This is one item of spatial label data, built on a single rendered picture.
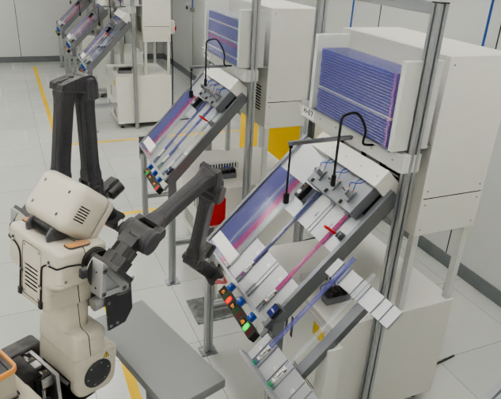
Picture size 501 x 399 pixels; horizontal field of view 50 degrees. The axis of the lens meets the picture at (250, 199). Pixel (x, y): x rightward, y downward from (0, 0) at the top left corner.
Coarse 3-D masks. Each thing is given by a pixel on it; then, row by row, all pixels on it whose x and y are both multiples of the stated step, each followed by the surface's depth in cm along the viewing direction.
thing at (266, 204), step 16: (272, 176) 256; (256, 192) 256; (272, 192) 248; (288, 192) 241; (256, 208) 249; (272, 208) 242; (240, 224) 250; (256, 224) 242; (224, 240) 251; (240, 240) 244; (224, 256) 244
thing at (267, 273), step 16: (256, 240) 238; (240, 256) 239; (272, 256) 225; (240, 272) 233; (256, 272) 226; (272, 272) 220; (256, 288) 220; (272, 288) 214; (288, 288) 209; (256, 304) 215; (272, 304) 209
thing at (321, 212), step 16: (304, 144) 256; (304, 160) 249; (320, 160) 242; (304, 176) 242; (288, 208) 236; (320, 208) 223; (336, 208) 217; (304, 224) 224; (320, 224) 218; (352, 224) 207; (320, 240) 213; (336, 240) 207
